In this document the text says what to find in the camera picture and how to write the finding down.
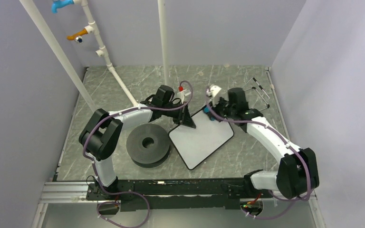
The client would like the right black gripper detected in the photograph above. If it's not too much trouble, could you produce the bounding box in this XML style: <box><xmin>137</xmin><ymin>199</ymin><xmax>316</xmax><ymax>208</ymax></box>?
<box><xmin>209</xmin><ymin>95</ymin><xmax>237</xmax><ymax>123</ymax></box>

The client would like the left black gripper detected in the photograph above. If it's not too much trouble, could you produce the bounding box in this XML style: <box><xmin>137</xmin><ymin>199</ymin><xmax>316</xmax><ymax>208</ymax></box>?
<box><xmin>163</xmin><ymin>101</ymin><xmax>196</xmax><ymax>129</ymax></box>

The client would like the blue whiteboard eraser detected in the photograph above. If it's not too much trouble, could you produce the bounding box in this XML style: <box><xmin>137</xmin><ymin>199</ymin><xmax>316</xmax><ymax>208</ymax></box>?
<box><xmin>203</xmin><ymin>106</ymin><xmax>215</xmax><ymax>121</ymax></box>

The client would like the black framed whiteboard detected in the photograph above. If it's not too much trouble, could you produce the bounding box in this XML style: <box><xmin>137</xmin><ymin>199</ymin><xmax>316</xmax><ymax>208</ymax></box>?
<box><xmin>168</xmin><ymin>109</ymin><xmax>234</xmax><ymax>170</ymax></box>

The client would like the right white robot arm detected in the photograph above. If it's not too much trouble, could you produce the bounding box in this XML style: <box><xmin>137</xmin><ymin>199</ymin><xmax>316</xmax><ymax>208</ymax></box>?
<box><xmin>205</xmin><ymin>85</ymin><xmax>319</xmax><ymax>201</ymax></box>

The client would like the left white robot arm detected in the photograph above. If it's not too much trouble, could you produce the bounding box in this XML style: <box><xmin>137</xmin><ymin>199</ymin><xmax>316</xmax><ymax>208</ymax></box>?
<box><xmin>79</xmin><ymin>85</ymin><xmax>196</xmax><ymax>200</ymax></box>

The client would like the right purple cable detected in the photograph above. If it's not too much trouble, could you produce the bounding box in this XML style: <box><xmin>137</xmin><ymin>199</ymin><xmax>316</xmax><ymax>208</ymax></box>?
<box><xmin>205</xmin><ymin>87</ymin><xmax>312</xmax><ymax>221</ymax></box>

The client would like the purple cable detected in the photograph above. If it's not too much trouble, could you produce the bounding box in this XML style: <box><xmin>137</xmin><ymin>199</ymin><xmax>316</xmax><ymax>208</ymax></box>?
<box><xmin>205</xmin><ymin>87</ymin><xmax>312</xmax><ymax>221</ymax></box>
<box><xmin>82</xmin><ymin>80</ymin><xmax>194</xmax><ymax>228</ymax></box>

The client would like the black foam ring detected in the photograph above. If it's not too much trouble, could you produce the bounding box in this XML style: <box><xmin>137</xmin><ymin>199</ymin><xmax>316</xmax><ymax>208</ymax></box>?
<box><xmin>125</xmin><ymin>123</ymin><xmax>171</xmax><ymax>168</ymax></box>

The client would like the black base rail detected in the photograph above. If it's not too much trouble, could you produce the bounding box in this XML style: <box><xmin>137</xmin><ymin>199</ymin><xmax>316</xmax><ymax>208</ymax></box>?
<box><xmin>86</xmin><ymin>178</ymin><xmax>271</xmax><ymax>212</ymax></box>

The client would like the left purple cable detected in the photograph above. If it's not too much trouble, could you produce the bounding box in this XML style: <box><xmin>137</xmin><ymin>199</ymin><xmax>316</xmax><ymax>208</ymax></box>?
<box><xmin>82</xmin><ymin>80</ymin><xmax>194</xmax><ymax>228</ymax></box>

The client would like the white PVC pipe frame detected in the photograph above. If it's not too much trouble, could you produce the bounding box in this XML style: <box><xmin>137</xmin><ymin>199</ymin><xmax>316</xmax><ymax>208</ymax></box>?
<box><xmin>20</xmin><ymin>0</ymin><xmax>172</xmax><ymax>111</ymax></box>

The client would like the orange faucet handle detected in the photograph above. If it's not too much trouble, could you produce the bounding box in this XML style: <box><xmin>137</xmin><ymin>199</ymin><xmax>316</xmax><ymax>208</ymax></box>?
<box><xmin>67</xmin><ymin>28</ymin><xmax>89</xmax><ymax>42</ymax></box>

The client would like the aluminium extrusion rail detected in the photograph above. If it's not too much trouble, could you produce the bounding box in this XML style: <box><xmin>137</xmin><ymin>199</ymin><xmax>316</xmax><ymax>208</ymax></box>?
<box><xmin>31</xmin><ymin>181</ymin><xmax>88</xmax><ymax>228</ymax></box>

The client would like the blue faucet handle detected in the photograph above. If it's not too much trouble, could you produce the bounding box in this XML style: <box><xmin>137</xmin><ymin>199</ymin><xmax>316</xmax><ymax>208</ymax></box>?
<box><xmin>51</xmin><ymin>0</ymin><xmax>75</xmax><ymax>14</ymax></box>

